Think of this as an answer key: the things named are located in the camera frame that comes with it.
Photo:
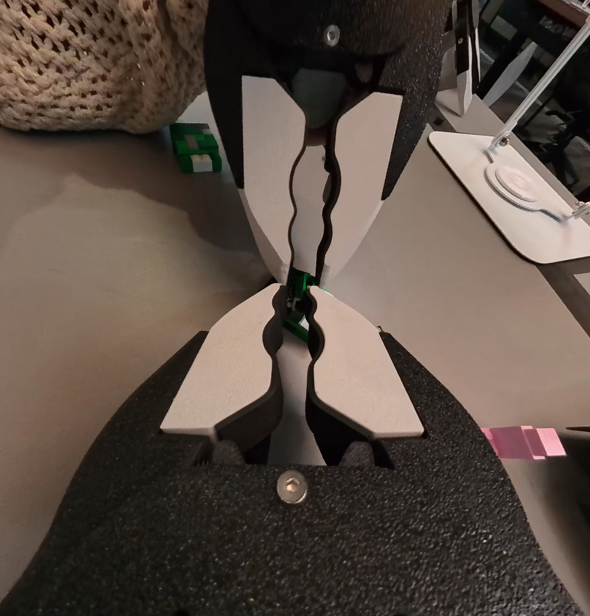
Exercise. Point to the white book stand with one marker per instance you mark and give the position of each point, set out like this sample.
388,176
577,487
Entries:
477,173

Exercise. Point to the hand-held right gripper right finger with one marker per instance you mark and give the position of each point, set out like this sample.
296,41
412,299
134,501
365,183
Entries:
362,380

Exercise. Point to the black and white device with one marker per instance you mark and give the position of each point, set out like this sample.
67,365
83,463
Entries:
466,57

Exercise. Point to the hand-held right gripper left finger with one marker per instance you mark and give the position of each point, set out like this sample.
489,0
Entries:
227,380

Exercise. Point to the pink lego pig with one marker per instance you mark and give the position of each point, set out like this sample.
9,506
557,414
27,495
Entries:
516,442

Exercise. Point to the person's left forearm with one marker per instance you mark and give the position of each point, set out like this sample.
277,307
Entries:
83,62

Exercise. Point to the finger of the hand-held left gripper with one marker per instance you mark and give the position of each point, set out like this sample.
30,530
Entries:
266,159
362,159

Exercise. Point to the green lego cube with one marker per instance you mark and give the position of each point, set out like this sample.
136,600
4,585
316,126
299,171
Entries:
196,149

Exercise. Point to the dark green lego assembly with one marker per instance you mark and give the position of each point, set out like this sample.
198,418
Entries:
303,284

